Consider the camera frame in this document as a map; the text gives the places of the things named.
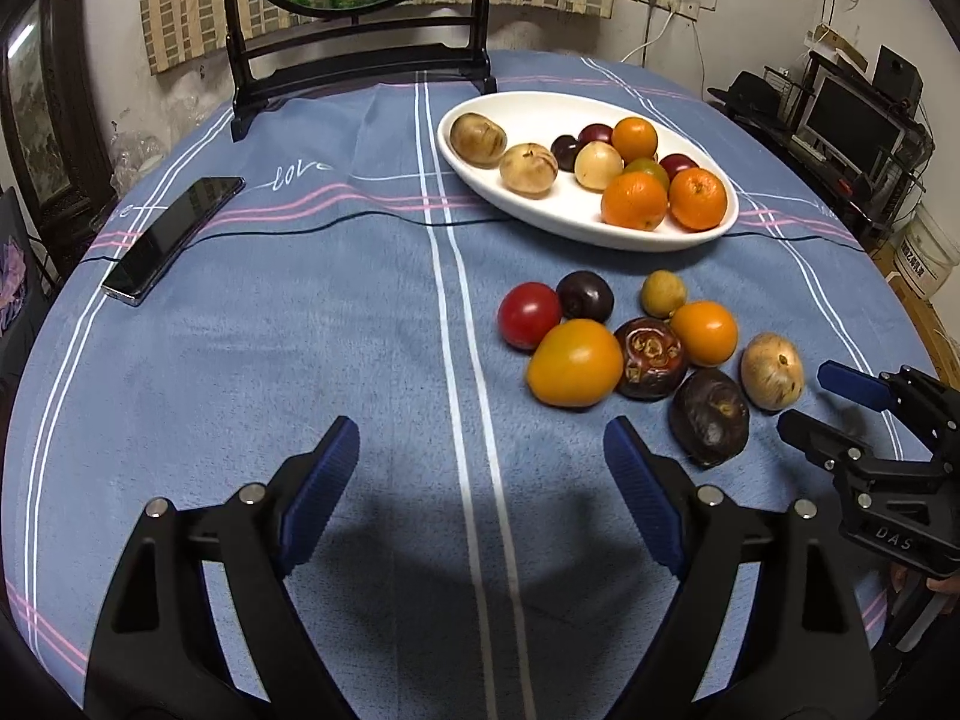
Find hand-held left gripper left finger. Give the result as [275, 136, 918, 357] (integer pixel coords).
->
[84, 416, 361, 720]

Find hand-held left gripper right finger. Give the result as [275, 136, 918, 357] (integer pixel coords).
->
[602, 416, 878, 720]

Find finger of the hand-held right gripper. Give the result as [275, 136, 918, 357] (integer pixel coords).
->
[819, 360, 960, 458]
[778, 409, 931, 511]

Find tan onion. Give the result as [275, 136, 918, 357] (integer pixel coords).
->
[740, 332, 805, 412]

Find dark purple passion fruit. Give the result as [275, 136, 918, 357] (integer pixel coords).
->
[669, 367, 751, 468]

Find dark brown mangosteen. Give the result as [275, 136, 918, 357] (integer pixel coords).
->
[613, 317, 689, 401]

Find small orange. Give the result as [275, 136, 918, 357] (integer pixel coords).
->
[670, 301, 740, 367]
[611, 115, 659, 162]

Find red tomato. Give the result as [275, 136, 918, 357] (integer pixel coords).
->
[498, 281, 563, 351]

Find large orange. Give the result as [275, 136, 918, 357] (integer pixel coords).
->
[600, 171, 668, 232]
[667, 167, 728, 232]

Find white plate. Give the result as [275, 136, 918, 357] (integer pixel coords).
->
[437, 91, 740, 252]

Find green yellow plum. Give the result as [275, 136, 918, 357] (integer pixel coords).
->
[624, 157, 671, 188]

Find tan round sapodilla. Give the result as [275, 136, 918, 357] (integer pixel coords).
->
[499, 142, 560, 200]

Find blue striped tablecloth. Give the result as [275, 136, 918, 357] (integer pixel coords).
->
[0, 49, 938, 720]

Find white bucket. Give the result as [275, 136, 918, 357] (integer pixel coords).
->
[892, 202, 960, 301]

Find black desk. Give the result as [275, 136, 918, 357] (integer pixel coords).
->
[709, 101, 938, 241]

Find computer monitor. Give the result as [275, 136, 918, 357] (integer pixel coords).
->
[802, 75, 908, 166]

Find black smartphone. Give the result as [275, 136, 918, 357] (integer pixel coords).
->
[101, 176, 247, 308]

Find black speaker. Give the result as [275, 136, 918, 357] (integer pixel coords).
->
[872, 45, 925, 110]

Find flat cardboard box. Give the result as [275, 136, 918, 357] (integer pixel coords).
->
[814, 22, 871, 72]

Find purple cloth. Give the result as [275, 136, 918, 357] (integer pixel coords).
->
[0, 187, 46, 361]

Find clear plastic bags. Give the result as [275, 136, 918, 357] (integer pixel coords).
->
[109, 127, 170, 192]

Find dark wooden framed picture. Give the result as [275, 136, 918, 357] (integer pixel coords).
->
[0, 0, 102, 241]

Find checkered curtain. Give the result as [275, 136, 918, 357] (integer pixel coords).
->
[137, 0, 623, 76]

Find thin black cable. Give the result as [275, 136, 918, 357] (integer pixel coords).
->
[79, 214, 863, 263]

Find white cable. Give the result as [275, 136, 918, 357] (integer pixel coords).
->
[621, 11, 672, 65]

